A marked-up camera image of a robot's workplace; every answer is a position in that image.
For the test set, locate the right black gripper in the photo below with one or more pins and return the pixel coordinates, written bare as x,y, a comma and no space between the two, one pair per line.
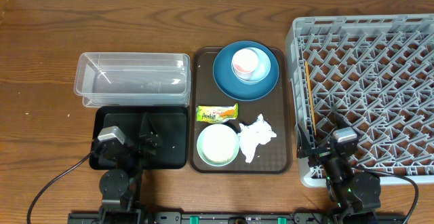
321,152

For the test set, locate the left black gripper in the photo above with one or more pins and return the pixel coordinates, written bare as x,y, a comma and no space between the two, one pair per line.
149,147

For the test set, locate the mint green bowl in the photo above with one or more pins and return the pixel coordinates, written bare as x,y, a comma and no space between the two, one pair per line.
200,146

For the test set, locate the white tissue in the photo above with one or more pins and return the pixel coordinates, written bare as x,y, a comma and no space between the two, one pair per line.
253,135

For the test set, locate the green snack wrapper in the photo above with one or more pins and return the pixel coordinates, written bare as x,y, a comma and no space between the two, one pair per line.
216,114

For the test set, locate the pink plastic cup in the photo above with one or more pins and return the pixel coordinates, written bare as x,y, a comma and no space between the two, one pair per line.
244,63

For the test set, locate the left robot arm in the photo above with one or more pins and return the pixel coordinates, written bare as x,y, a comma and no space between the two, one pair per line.
120,187

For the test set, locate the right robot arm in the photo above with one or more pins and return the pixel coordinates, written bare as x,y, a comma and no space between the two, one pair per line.
355,193

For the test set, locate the grey dishwasher rack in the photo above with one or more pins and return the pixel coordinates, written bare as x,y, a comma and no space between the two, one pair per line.
378,73

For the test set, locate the black plastic tray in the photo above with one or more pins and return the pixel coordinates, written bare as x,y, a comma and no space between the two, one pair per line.
171,124

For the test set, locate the brown serving tray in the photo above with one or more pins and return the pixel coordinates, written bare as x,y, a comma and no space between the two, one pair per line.
275,157

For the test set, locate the wooden chopstick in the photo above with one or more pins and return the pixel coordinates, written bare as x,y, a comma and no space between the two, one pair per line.
311,105

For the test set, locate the clear plastic bin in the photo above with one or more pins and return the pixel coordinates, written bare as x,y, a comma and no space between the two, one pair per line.
133,79

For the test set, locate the light blue small bowl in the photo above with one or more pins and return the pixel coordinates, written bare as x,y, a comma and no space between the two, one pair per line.
263,69

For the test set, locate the dark blue plate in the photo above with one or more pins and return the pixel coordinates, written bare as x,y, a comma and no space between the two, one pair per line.
227,81

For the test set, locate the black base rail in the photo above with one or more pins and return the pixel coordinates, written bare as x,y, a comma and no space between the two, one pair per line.
179,218

